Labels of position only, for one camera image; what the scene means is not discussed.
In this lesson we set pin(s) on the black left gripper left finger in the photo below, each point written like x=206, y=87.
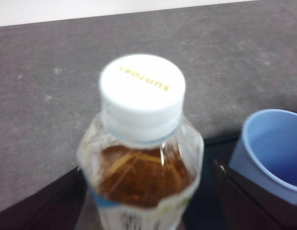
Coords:
x=42, y=210

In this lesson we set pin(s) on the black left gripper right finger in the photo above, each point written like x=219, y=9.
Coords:
x=253, y=210

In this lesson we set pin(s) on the blue ribbed cup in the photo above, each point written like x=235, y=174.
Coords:
x=244, y=155

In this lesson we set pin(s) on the dark navy rectangular tray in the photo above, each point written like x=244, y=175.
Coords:
x=208, y=172

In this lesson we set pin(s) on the jasmine tea bottle white label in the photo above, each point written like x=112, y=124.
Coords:
x=143, y=177

